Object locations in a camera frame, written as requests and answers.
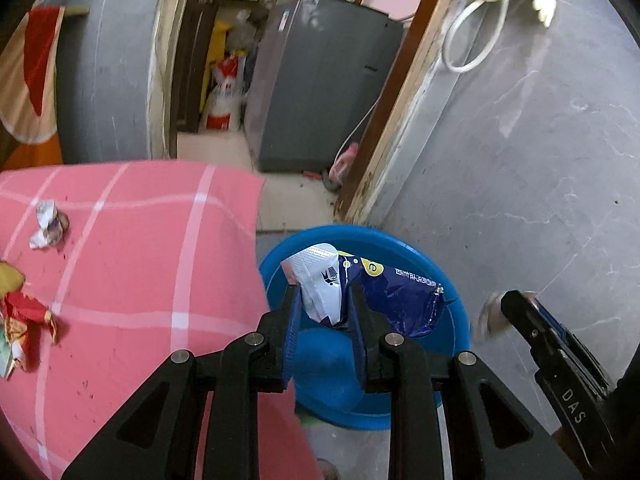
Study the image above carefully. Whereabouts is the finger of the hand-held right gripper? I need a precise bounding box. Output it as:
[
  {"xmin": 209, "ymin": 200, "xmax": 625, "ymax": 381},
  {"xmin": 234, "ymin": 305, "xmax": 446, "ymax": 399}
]
[
  {"xmin": 501, "ymin": 290, "xmax": 617, "ymax": 458},
  {"xmin": 530, "ymin": 299, "xmax": 612, "ymax": 396}
]

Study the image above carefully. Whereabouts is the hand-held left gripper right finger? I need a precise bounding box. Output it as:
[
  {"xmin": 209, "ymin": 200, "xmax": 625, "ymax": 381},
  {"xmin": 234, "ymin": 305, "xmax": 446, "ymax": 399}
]
[{"xmin": 347, "ymin": 284, "xmax": 583, "ymax": 480}]

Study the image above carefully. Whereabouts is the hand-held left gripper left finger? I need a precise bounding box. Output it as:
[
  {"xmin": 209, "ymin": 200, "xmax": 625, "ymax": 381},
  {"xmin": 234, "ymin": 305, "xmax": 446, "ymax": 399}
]
[{"xmin": 60, "ymin": 285, "xmax": 303, "ymax": 480}]

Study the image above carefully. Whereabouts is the blue plastic basin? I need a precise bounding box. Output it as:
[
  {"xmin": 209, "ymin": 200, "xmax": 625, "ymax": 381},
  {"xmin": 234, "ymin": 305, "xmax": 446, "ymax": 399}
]
[{"xmin": 257, "ymin": 225, "xmax": 472, "ymax": 432}]

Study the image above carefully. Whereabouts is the blue and white snack packet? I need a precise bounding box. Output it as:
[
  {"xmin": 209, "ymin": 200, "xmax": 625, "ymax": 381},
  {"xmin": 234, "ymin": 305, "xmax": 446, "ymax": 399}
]
[{"xmin": 280, "ymin": 242, "xmax": 447, "ymax": 339}]

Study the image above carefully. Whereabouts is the red wrapper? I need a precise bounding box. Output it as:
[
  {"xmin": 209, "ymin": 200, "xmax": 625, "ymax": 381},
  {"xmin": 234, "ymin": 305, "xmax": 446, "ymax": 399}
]
[{"xmin": 1, "ymin": 291, "xmax": 59, "ymax": 346}]

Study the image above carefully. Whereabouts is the white wrapper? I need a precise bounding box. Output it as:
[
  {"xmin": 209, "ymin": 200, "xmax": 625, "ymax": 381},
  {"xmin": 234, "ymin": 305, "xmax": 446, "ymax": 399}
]
[{"xmin": 29, "ymin": 199, "xmax": 71, "ymax": 250}]

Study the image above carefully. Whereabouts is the patterned pale green wrapper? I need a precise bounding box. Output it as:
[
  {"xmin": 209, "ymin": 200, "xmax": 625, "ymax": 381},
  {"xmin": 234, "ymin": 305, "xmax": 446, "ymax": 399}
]
[{"xmin": 0, "ymin": 322, "xmax": 32, "ymax": 379}]

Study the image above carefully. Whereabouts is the yellow wrapper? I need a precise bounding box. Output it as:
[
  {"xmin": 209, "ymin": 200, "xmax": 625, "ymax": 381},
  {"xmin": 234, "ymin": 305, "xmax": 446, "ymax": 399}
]
[{"xmin": 0, "ymin": 261, "xmax": 27, "ymax": 307}]

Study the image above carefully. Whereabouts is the pink checked tablecloth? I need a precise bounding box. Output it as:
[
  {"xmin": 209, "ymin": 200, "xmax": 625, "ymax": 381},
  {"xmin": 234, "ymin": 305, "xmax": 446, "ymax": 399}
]
[{"xmin": 0, "ymin": 160, "xmax": 341, "ymax": 480}]

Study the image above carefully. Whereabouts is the pink slipper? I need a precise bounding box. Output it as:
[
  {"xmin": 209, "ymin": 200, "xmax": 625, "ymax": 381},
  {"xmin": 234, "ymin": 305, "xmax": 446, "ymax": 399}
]
[{"xmin": 332, "ymin": 142, "xmax": 360, "ymax": 183}]

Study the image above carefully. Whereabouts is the red and white bag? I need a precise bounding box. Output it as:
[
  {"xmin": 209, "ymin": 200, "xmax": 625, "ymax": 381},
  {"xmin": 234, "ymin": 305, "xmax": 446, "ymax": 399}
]
[{"xmin": 202, "ymin": 55, "xmax": 246, "ymax": 133}]

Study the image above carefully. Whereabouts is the grey washing machine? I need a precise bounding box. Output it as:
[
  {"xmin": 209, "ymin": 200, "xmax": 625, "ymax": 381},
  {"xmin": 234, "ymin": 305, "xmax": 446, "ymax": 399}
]
[{"xmin": 244, "ymin": 0, "xmax": 405, "ymax": 173}]

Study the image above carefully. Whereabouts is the brown wooden cabinet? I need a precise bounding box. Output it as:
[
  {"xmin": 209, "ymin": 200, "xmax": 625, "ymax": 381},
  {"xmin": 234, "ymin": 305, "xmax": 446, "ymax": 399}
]
[{"xmin": 0, "ymin": 135, "xmax": 63, "ymax": 171}]

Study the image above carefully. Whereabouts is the cream and red towel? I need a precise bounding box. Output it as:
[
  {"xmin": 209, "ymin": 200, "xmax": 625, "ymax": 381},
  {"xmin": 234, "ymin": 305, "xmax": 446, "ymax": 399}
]
[{"xmin": 0, "ymin": 5, "xmax": 66, "ymax": 143}]

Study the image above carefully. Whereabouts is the white washing machine cord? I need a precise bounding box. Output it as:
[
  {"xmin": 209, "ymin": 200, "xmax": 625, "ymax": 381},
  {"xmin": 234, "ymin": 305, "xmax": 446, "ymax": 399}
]
[{"xmin": 336, "ymin": 95, "xmax": 383, "ymax": 161}]

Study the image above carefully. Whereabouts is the wooden door frame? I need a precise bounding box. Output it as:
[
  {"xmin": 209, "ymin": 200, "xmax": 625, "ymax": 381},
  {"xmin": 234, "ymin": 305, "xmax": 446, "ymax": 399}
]
[{"xmin": 147, "ymin": 0, "xmax": 471, "ymax": 226}]

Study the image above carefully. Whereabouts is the white hose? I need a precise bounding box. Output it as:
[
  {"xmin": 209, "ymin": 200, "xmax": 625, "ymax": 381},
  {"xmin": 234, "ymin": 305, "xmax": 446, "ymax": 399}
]
[{"xmin": 442, "ymin": 0, "xmax": 518, "ymax": 73}]

